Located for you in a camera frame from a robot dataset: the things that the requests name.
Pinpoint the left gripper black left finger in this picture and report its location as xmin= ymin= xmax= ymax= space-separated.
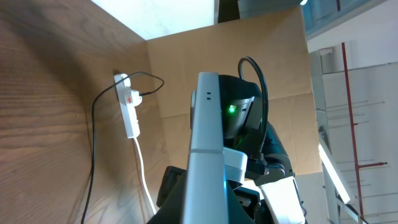
xmin=147 ymin=174 xmax=186 ymax=224

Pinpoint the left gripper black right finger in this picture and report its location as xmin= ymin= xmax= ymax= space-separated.
xmin=226 ymin=183 xmax=254 ymax=224

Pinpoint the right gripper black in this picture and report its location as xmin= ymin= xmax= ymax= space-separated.
xmin=156 ymin=166 xmax=185 ymax=209

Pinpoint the blue Galaxy smartphone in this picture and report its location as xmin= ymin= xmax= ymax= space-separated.
xmin=181 ymin=72 xmax=228 ymax=223

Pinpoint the black charger cable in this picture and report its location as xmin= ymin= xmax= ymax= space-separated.
xmin=80 ymin=71 xmax=165 ymax=224

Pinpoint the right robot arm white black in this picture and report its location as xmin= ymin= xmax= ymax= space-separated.
xmin=151 ymin=72 xmax=306 ymax=223

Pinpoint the white usb charger plug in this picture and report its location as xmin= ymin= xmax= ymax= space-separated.
xmin=124 ymin=90 xmax=142 ymax=107

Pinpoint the white power strip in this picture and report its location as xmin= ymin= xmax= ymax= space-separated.
xmin=114 ymin=73 xmax=141 ymax=139

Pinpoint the fluorescent light fixture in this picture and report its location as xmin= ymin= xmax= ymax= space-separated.
xmin=318 ymin=141 xmax=355 ymax=204

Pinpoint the white power strip cord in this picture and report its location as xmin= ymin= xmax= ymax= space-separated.
xmin=132 ymin=137 xmax=157 ymax=215

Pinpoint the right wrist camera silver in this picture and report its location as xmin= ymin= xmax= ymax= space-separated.
xmin=223 ymin=147 xmax=248 ymax=185

